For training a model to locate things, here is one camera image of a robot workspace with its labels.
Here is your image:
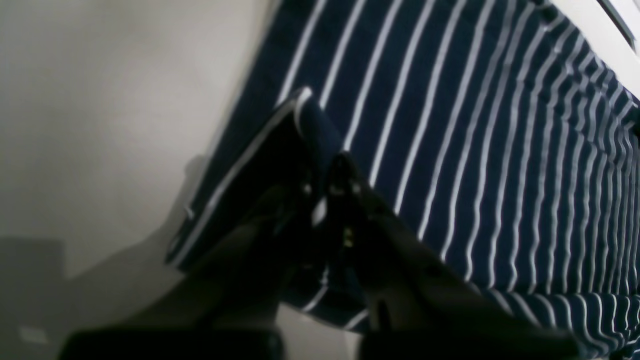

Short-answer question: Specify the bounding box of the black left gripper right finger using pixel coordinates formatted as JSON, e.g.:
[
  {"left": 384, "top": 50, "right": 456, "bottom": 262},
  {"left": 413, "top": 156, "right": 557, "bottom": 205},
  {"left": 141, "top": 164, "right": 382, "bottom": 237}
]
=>
[{"left": 326, "top": 152, "right": 580, "bottom": 360}]

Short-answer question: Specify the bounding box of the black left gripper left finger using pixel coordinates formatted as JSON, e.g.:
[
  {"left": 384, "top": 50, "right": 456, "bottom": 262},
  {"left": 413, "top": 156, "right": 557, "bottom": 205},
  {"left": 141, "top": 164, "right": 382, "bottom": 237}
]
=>
[{"left": 58, "top": 172, "right": 326, "bottom": 360}]

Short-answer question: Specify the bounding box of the navy white striped t-shirt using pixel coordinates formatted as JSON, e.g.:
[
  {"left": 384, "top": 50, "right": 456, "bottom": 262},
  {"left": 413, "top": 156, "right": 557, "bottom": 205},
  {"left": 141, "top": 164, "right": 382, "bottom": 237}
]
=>
[{"left": 166, "top": 0, "right": 639, "bottom": 360}]

